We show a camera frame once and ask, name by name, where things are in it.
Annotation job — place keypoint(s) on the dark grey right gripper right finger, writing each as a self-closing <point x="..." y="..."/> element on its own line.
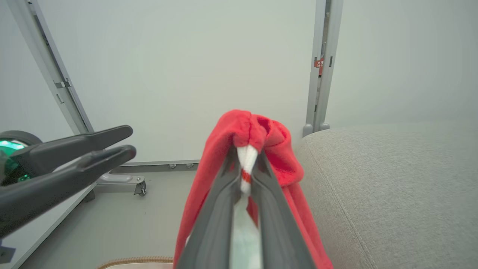
<point x="278" y="224"/>

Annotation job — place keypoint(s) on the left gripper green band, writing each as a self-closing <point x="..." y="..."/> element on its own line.
<point x="13" y="149"/>

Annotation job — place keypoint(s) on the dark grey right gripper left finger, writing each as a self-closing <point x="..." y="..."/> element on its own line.
<point x="214" y="209"/>

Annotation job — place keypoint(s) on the white cloth with red stripe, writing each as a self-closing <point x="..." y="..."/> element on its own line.
<point x="247" y="160"/>

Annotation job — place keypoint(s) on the red fleece garment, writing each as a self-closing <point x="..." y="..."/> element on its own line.
<point x="224" y="134"/>

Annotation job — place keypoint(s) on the laundry basket woven rim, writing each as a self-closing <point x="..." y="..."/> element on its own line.
<point x="138" y="260"/>

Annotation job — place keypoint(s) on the grey partition foot with caster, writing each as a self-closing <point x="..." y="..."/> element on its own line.
<point x="123" y="181"/>

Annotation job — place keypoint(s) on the light grey fabric sofa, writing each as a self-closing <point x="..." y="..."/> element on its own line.
<point x="392" y="194"/>

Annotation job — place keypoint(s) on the red warning label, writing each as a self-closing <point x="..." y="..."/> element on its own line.
<point x="319" y="63"/>

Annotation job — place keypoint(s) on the grey partition bottom rail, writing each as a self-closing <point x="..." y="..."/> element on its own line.
<point x="157" y="165"/>

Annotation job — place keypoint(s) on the slanted grey partition frame post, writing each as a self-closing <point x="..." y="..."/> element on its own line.
<point x="52" y="71"/>

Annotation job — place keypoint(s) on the grey partition post with label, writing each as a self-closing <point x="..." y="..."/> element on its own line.
<point x="321" y="101"/>

